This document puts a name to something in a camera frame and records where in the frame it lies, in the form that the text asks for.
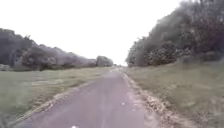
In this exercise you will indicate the grey asphalt path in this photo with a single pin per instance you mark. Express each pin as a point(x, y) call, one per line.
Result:
point(103, 100)

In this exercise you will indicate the grass verge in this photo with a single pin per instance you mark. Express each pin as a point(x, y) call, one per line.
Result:
point(186, 86)

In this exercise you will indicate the row of tall trees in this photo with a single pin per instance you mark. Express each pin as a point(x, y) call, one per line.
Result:
point(186, 36)

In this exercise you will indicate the grass field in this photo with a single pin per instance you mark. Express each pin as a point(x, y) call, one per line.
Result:
point(30, 86)

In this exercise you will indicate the strip of fallen leaves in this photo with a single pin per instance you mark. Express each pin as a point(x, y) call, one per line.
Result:
point(156, 105)

